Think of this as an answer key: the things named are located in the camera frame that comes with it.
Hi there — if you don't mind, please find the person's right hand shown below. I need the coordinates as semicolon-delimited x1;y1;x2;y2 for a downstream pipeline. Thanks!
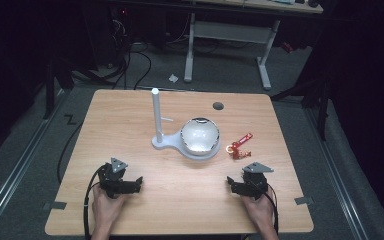
239;192;278;235

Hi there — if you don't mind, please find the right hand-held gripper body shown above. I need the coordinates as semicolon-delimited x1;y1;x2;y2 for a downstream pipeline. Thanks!
241;161;275;201

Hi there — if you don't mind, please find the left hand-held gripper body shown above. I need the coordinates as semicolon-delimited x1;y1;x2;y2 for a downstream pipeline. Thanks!
97;157;130;200

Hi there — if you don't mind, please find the person's left hand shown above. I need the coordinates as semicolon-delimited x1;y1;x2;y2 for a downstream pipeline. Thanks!
91;184;128;232

